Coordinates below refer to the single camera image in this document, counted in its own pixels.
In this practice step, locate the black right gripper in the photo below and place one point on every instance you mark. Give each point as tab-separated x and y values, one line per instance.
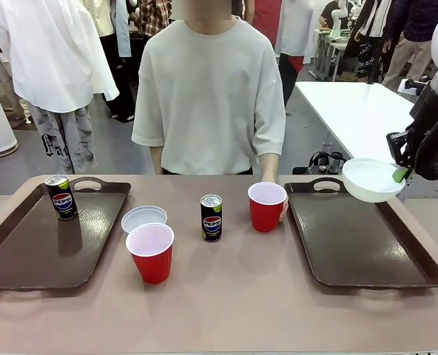
428	107

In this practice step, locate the white plastic bowl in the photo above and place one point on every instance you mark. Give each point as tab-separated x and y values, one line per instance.
143	218
367	181

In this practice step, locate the red plastic cup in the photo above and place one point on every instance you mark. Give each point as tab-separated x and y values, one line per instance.
151	255
265	211

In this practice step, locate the person's left forearm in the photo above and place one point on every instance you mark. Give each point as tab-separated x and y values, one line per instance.
270	166

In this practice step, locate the person's right forearm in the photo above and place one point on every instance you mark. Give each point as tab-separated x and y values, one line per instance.
157	159

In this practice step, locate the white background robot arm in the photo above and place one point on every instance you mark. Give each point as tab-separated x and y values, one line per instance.
339	15

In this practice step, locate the person's left hand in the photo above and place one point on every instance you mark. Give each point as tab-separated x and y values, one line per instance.
282	212

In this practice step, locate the white background table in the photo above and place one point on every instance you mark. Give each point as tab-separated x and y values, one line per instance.
348	114

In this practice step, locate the black Pepsi can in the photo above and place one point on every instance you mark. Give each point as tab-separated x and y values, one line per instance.
211	220
63	201

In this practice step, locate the brown plastic serving tray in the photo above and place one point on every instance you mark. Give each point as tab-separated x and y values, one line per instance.
37	240
356	236

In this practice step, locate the bystander in khaki trousers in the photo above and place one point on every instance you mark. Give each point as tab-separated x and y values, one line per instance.
407	48

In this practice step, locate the bystander in white shirt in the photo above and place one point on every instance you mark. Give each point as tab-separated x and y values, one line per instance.
52	55

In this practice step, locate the bystander in dark striped coat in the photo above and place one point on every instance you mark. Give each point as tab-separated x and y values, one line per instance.
365	40

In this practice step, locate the grey background desk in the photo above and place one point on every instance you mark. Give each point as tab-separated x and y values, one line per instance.
326	55

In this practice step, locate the bystander in black trousers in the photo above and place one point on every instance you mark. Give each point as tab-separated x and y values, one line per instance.
117	74

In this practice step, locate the bystander in red and white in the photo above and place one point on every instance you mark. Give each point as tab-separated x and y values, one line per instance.
293	40

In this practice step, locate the person in beige t-shirt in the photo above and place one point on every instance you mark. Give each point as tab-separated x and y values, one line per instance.
208	96

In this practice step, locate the bystander in plaid shirt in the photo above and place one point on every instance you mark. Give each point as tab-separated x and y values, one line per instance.
153	15

